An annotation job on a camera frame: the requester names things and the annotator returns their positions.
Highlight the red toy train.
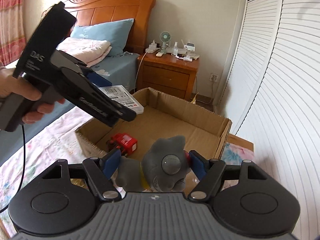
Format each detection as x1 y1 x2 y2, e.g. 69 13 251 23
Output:
106 133 138 156

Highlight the grey plush toy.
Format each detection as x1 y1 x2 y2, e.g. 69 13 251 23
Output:
115 135 190 192

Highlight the white labelled box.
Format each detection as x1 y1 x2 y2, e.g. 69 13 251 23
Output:
99 85 144 114

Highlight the left hand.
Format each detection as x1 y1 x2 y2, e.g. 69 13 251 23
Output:
1 63 54 124

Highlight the pink folded quilt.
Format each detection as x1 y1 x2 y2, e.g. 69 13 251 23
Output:
57 37 112 68

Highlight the pink floral table cloth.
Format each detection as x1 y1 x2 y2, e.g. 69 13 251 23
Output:
0 106 254 235

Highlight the pink striped curtain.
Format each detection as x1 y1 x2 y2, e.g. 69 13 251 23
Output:
0 0 26 66

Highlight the blue pillow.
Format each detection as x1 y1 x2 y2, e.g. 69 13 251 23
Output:
70 18 135 56

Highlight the brown cardboard box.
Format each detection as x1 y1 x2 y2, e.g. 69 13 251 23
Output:
75 88 232 192

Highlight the wooden bed headboard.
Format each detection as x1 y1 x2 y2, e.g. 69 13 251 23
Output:
41 0 156 54

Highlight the white power strip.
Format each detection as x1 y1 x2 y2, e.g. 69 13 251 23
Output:
145 40 160 54

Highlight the white louvered closet door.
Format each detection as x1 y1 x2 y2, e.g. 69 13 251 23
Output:
220 0 319 239

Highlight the wooden nightstand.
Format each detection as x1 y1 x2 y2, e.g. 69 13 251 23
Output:
136 53 200 101

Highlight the small green desk fan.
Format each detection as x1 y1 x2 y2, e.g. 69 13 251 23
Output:
159 31 171 54

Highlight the clear spray bottle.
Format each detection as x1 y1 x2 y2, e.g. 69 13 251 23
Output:
171 42 178 56

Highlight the white phone stand device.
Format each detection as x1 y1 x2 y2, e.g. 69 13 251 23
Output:
177 40 200 62

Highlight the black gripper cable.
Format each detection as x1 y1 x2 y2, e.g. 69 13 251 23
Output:
0 123 27 214

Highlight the wall power socket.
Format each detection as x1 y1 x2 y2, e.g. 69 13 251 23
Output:
209 73 218 83

